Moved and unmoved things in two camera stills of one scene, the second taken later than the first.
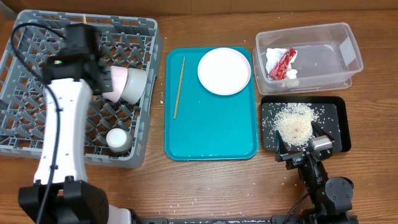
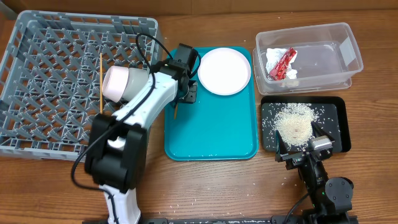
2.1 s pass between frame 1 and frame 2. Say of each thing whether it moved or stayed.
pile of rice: stayed
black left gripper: moved
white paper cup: stayed
